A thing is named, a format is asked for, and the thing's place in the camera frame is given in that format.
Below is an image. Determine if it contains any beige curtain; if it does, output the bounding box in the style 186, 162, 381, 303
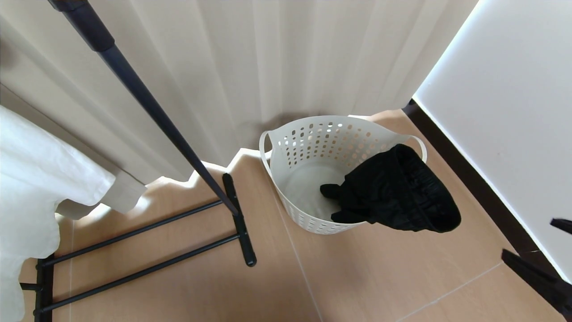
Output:
0, 0, 479, 220

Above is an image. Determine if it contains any black clothes rack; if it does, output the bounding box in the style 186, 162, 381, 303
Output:
20, 0, 257, 322

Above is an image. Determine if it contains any black garment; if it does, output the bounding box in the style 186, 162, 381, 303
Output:
320, 143, 462, 233

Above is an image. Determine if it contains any white garment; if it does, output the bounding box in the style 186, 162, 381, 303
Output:
0, 105, 117, 322

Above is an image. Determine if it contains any white laundry basket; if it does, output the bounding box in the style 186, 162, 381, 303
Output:
259, 115, 427, 235

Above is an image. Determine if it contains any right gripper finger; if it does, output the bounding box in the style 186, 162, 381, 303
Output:
550, 218, 572, 236
501, 249, 572, 319

